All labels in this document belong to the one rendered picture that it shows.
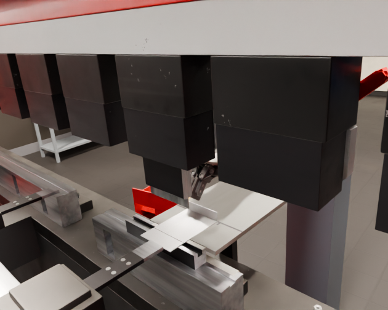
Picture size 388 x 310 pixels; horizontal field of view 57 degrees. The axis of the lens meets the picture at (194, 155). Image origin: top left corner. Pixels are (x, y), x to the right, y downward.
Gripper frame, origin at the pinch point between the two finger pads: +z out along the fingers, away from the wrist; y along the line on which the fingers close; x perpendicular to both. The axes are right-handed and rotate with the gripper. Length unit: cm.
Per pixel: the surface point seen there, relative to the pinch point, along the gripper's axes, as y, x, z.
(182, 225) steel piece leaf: -0.2, 0.9, 7.7
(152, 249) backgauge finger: 1.5, -6.4, 13.5
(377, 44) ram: 35.2, -27.7, -13.7
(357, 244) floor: -17, 189, -20
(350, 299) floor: -3, 151, 12
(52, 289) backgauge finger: 1.0, -21.9, 22.6
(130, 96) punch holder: -0.8, -22.9, -8.1
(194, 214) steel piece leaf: -1.1, 4.3, 4.9
